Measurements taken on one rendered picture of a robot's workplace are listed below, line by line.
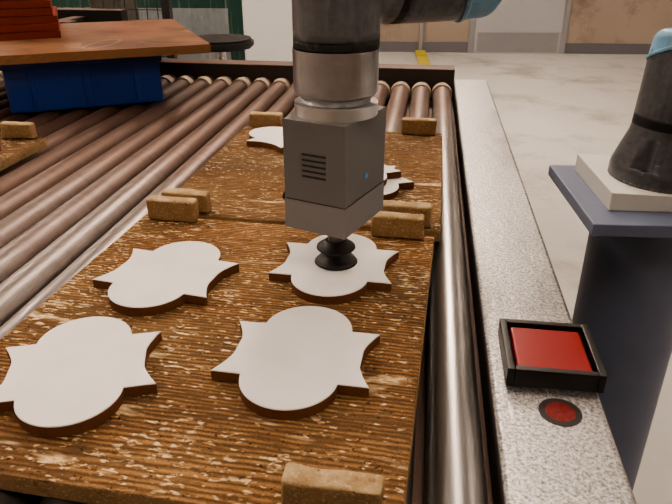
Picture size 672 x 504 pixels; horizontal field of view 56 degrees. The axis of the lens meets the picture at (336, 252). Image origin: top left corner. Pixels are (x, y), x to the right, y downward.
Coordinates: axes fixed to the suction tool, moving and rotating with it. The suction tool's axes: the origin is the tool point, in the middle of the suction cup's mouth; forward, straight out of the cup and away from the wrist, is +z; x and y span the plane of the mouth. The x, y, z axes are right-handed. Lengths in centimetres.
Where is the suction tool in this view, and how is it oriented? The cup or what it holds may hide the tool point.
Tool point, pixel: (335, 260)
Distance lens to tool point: 64.1
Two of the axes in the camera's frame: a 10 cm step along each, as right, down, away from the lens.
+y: -4.7, 3.9, -7.9
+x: 8.8, 2.1, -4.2
